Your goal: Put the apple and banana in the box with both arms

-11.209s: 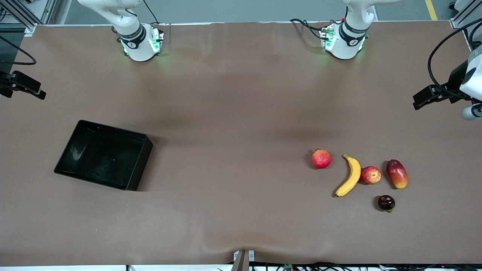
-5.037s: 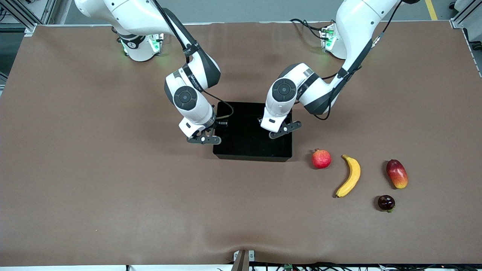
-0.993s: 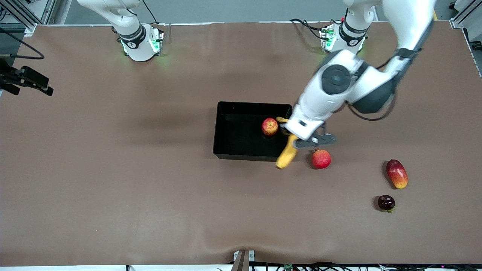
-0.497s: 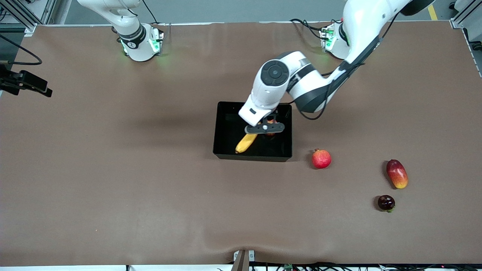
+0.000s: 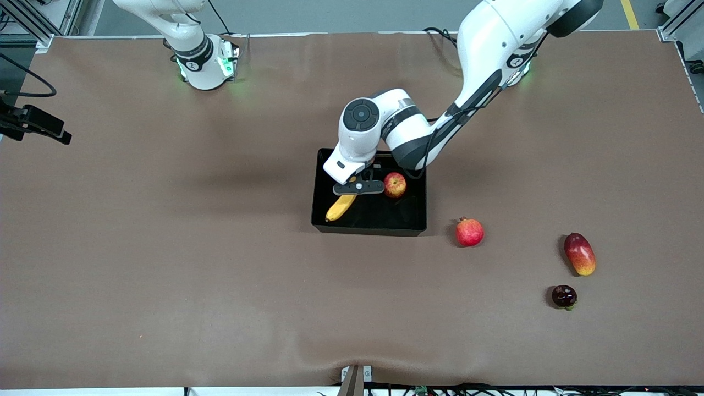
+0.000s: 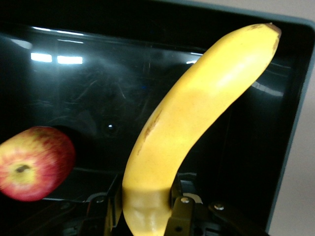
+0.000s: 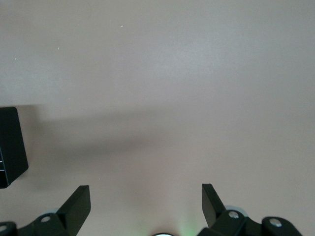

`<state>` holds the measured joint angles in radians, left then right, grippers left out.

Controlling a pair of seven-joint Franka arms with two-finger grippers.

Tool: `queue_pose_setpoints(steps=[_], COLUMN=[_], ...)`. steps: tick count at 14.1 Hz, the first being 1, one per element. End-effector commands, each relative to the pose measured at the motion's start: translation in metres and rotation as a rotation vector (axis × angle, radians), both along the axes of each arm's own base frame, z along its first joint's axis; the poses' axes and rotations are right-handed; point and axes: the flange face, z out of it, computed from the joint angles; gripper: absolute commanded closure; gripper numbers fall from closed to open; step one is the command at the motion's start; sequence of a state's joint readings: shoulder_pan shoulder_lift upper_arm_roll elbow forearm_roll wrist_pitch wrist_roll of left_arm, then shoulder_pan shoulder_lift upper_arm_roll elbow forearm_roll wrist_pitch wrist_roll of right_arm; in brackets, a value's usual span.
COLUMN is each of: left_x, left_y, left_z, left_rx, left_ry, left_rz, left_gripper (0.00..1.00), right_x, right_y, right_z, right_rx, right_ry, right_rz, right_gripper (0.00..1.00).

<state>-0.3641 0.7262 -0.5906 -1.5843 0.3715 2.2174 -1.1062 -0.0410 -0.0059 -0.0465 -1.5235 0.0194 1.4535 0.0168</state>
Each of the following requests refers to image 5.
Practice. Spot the dark purple mangosteen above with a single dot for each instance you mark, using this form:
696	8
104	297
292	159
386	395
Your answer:
564	296

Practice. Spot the brown table cloth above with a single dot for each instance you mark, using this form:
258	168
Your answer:
352	319

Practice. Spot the red yellow mango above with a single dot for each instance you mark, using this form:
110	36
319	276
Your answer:
581	256

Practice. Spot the yellow banana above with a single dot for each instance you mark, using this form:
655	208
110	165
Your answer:
340	206

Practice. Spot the black plastic box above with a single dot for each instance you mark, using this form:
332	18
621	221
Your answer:
379	214

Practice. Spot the aluminium frame profile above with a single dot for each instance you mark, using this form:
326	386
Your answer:
33	22
679	22

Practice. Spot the grey metal clamp bracket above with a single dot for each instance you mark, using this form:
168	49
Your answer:
355	377

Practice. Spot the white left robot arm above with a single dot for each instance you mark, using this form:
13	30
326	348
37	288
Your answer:
495	44

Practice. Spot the red yellow apple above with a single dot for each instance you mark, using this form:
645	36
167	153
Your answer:
395	185

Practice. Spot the red pomegranate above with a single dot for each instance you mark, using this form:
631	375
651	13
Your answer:
469	233

